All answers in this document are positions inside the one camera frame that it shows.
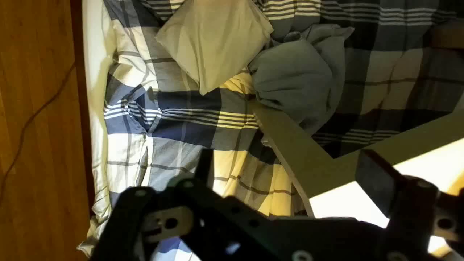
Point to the blue plaid duvet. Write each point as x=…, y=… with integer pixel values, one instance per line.
x=159, y=121

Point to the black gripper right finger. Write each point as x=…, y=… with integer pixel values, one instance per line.
x=407, y=201

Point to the light wooden side table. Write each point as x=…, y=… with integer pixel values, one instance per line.
x=344, y=221

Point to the beige pillow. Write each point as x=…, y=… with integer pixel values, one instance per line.
x=214, y=39

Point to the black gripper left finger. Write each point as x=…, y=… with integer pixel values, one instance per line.
x=123, y=236

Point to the white mattress sheet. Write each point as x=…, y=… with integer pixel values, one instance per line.
x=98, y=47

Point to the grey crumpled cloth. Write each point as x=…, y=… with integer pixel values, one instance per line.
x=304, y=75

